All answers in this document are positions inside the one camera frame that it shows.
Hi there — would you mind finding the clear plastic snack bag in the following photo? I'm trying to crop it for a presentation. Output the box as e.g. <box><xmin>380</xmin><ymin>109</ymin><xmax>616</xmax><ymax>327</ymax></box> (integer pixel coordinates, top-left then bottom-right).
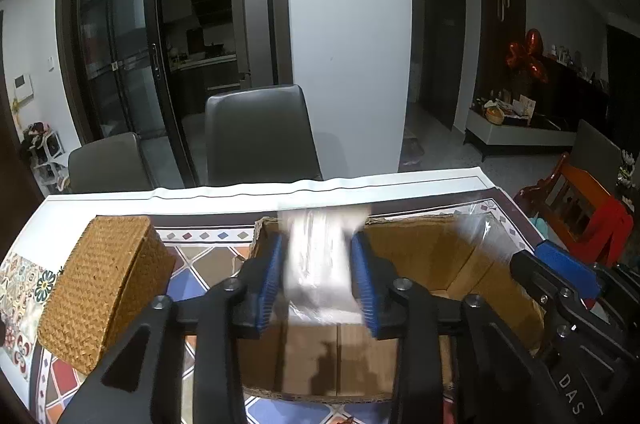
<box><xmin>274</xmin><ymin>205</ymin><xmax>371</xmax><ymax>326</ymax></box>

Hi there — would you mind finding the red garment on chair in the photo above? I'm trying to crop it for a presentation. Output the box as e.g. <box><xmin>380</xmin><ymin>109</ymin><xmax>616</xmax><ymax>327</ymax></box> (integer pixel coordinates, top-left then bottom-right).
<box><xmin>572</xmin><ymin>197</ymin><xmax>634</xmax><ymax>268</ymax></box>

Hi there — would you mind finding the red wooden chair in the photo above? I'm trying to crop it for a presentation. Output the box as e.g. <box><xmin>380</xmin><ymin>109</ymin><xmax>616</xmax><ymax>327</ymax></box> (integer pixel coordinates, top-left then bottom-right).
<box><xmin>514</xmin><ymin>154</ymin><xmax>618</xmax><ymax>259</ymax></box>

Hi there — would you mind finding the colourful patterned tablecloth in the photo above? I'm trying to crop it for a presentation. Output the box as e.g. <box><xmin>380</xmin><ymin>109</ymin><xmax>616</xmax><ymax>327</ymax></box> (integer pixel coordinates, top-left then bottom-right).
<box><xmin>1</xmin><ymin>168</ymin><xmax>544</xmax><ymax>423</ymax></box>

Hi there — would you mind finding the brown cardboard box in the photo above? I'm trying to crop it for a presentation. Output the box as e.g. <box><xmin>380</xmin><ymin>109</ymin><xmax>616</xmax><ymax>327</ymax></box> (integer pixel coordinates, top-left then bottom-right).
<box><xmin>236</xmin><ymin>212</ymin><xmax>547</xmax><ymax>405</ymax></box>

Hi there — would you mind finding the woven wicker basket box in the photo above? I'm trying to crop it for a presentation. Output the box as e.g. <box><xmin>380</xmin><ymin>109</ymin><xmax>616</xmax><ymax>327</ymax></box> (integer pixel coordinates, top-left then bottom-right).
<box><xmin>37</xmin><ymin>216</ymin><xmax>176</xmax><ymax>375</ymax></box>

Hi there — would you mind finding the white low cabinet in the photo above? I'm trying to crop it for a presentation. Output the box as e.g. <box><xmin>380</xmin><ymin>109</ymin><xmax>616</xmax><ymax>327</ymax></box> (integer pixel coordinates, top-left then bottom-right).
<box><xmin>462</xmin><ymin>111</ymin><xmax>576</xmax><ymax>161</ymax></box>

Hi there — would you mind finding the grey dining chair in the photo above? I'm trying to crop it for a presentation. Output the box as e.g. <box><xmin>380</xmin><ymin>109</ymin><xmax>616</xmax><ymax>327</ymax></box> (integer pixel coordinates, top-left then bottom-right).
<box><xmin>68</xmin><ymin>132</ymin><xmax>152</xmax><ymax>194</ymax></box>
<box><xmin>205</xmin><ymin>84</ymin><xmax>322</xmax><ymax>187</ymax></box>

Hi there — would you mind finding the red foil balloon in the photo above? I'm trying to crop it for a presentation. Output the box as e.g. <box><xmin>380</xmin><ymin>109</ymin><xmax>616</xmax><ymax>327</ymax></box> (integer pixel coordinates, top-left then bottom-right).
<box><xmin>506</xmin><ymin>28</ymin><xmax>548</xmax><ymax>84</ymax></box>

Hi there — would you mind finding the white shoe rack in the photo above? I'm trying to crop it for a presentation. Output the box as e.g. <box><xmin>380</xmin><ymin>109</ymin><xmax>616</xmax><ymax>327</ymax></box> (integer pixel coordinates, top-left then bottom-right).
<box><xmin>20</xmin><ymin>121</ymin><xmax>70</xmax><ymax>196</ymax></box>

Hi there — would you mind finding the black sliding glass door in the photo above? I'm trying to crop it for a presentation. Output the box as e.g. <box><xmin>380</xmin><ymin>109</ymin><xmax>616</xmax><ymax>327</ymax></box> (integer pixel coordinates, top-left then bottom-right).
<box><xmin>56</xmin><ymin>0</ymin><xmax>202</xmax><ymax>188</ymax></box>

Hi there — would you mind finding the wall intercom panel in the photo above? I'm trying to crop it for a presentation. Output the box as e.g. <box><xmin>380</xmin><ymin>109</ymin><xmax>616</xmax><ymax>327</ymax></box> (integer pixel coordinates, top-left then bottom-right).
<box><xmin>14</xmin><ymin>74</ymin><xmax>34</xmax><ymax>103</ymax></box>

